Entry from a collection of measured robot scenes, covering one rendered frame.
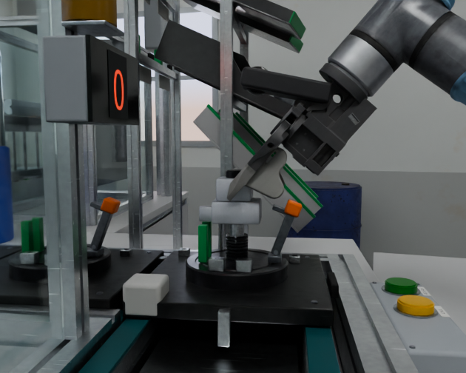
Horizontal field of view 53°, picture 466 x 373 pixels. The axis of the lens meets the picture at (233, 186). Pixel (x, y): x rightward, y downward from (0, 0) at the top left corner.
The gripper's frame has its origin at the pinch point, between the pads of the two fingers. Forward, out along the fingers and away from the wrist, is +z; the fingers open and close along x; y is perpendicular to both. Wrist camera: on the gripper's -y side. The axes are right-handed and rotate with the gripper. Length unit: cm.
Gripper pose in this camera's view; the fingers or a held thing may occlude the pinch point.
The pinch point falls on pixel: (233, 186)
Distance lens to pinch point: 62.9
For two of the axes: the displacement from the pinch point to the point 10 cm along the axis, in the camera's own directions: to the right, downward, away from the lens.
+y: 7.5, 6.6, -0.2
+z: -6.5, 7.4, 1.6
